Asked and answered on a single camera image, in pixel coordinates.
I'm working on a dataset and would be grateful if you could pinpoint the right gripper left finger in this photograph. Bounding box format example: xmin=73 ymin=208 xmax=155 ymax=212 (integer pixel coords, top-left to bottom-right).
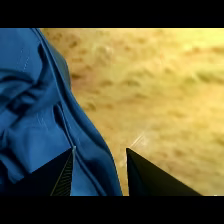
xmin=9 ymin=146 xmax=76 ymax=197

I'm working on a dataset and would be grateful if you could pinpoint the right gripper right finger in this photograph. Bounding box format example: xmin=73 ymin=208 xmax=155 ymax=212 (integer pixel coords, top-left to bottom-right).
xmin=125 ymin=147 xmax=203 ymax=197

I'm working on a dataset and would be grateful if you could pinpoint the blue shirt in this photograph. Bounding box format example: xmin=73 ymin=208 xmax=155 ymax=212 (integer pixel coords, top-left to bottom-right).
xmin=0 ymin=27 xmax=124 ymax=197

